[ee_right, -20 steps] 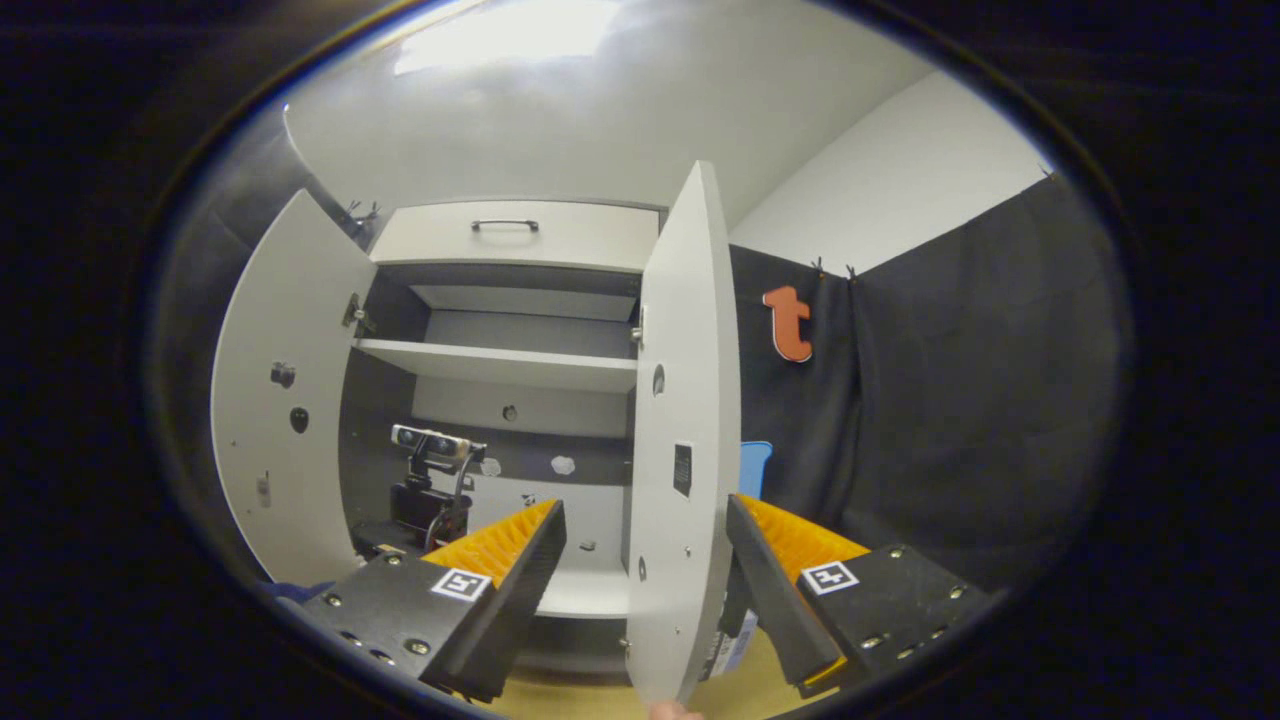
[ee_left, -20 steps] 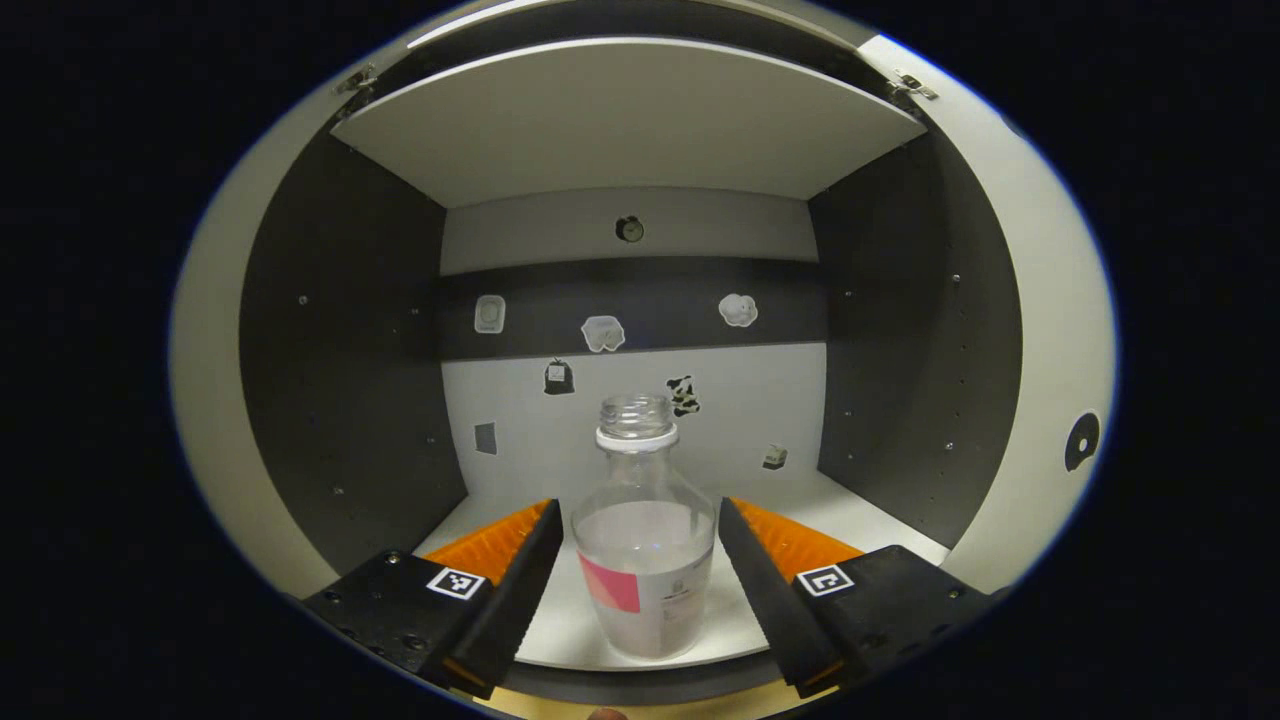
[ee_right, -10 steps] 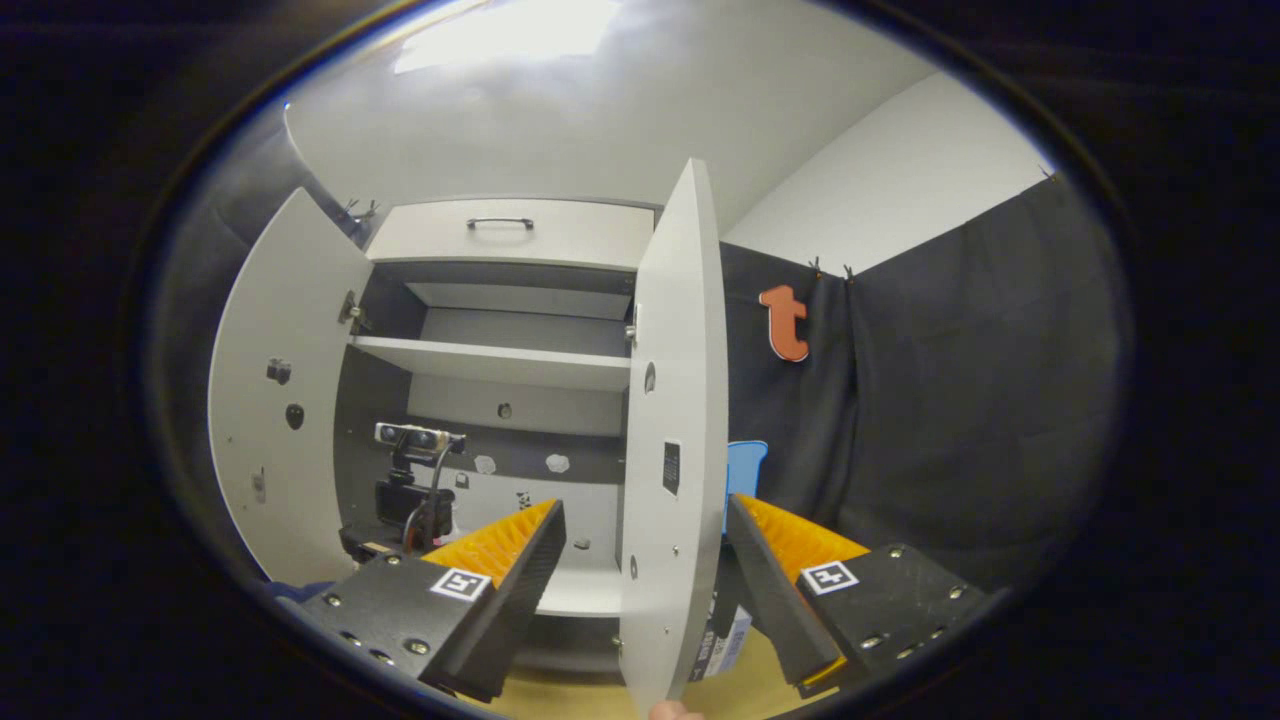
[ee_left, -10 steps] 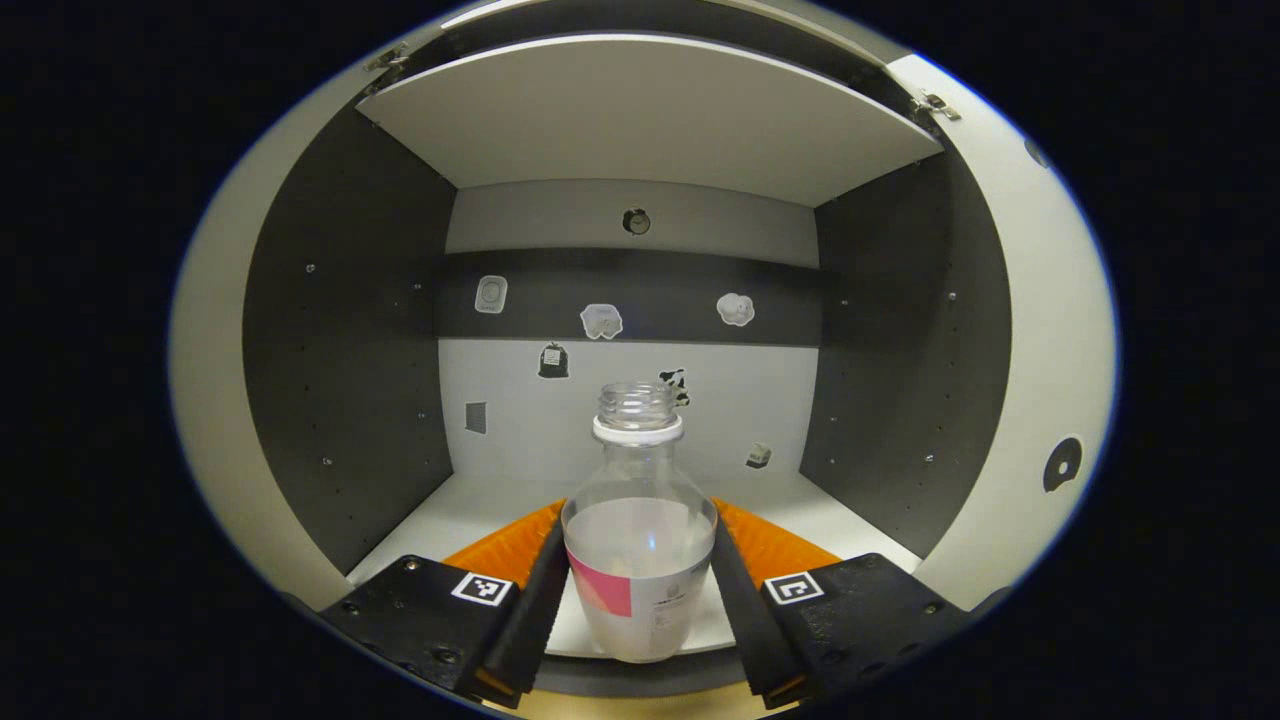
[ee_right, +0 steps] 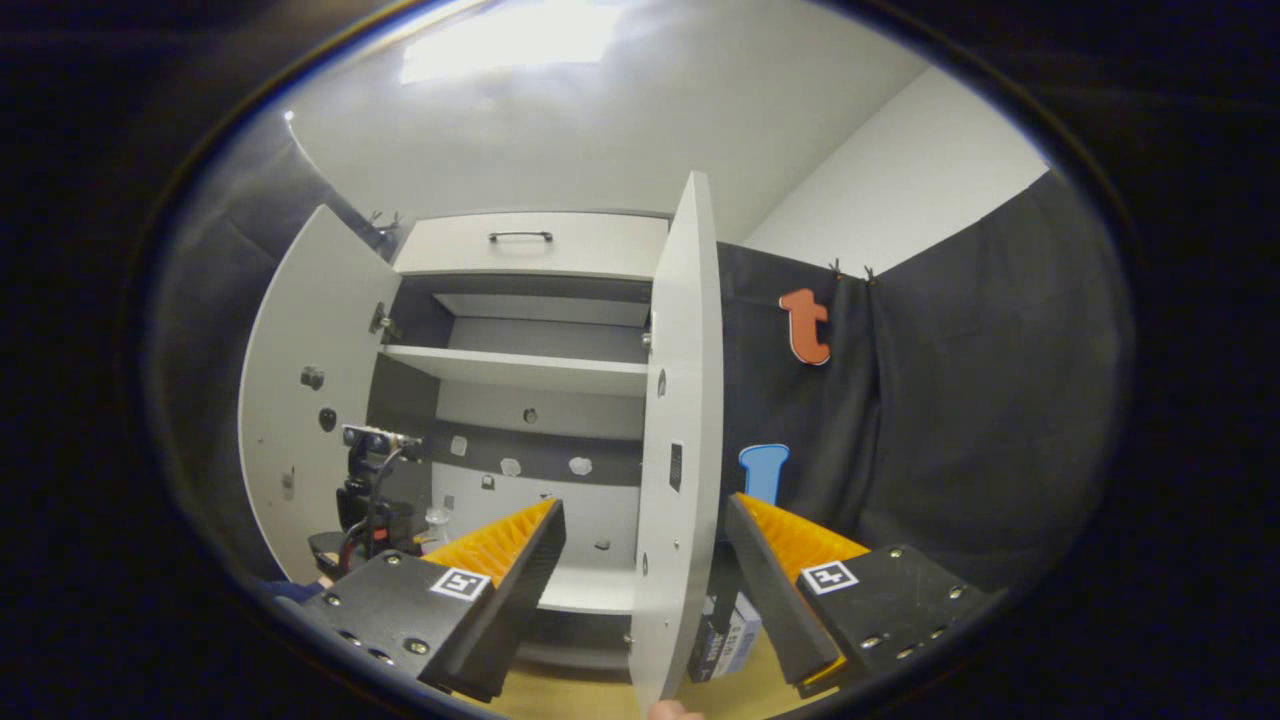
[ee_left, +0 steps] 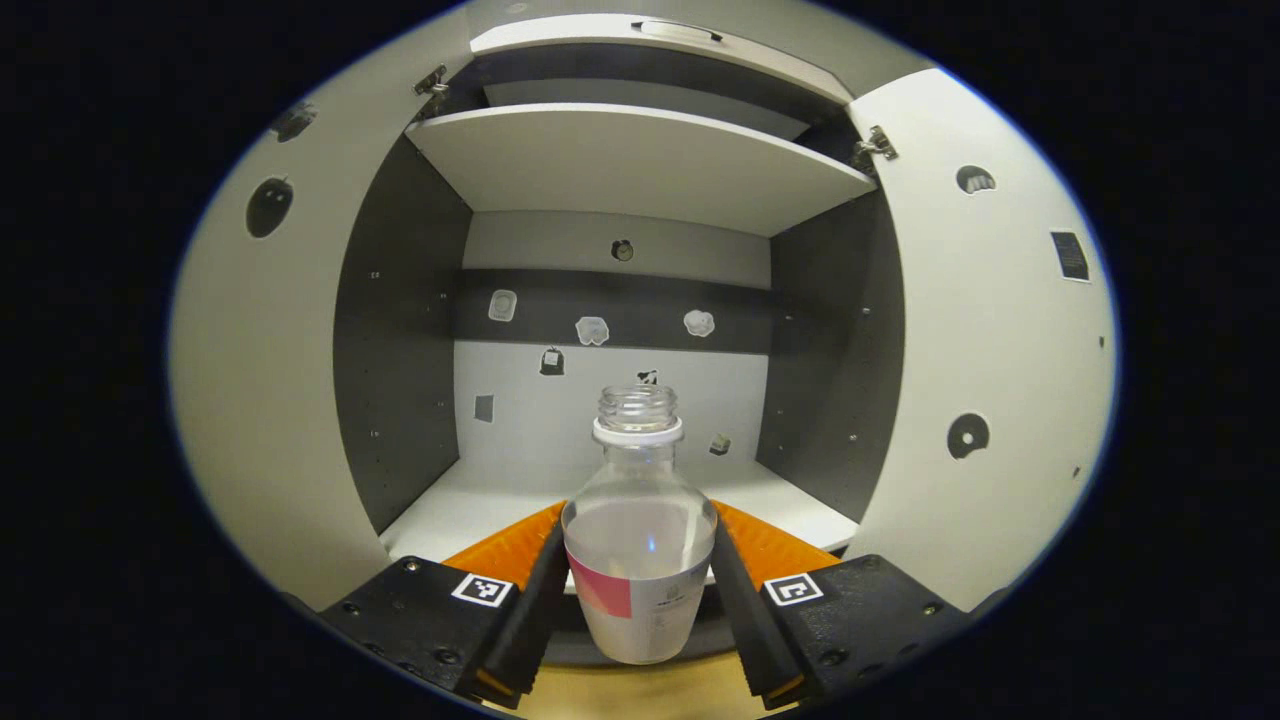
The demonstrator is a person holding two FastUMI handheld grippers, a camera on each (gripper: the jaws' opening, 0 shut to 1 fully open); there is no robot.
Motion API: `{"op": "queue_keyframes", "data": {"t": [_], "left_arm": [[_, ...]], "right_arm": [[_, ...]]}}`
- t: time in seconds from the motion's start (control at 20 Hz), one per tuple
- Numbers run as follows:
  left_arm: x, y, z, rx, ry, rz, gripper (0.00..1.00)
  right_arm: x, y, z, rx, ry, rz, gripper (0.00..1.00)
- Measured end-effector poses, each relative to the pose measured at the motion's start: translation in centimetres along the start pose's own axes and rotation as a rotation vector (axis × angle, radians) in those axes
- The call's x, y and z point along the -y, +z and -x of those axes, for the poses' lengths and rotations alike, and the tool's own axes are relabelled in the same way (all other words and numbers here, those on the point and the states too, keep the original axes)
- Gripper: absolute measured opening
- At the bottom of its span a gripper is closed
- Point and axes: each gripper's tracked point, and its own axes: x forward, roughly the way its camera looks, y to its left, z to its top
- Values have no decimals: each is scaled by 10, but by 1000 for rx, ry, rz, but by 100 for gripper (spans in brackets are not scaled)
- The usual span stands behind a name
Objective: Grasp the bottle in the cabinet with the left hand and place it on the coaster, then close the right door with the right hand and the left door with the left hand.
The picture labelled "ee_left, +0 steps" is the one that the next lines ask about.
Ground cabinet door with camera sticker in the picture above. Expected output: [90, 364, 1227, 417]
[167, 10, 477, 613]

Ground cabinet door with cherry sticker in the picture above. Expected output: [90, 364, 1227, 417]
[845, 67, 1120, 614]

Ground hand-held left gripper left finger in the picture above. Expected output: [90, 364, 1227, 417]
[320, 499, 571, 711]

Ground black drawer handle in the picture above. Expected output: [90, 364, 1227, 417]
[631, 17, 724, 44]

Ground white and grey cabinet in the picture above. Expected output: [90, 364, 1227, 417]
[332, 8, 907, 667]

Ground clear plastic bottle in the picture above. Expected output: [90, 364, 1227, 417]
[560, 383, 719, 667]

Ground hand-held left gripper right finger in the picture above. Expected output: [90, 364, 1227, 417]
[707, 499, 977, 712]

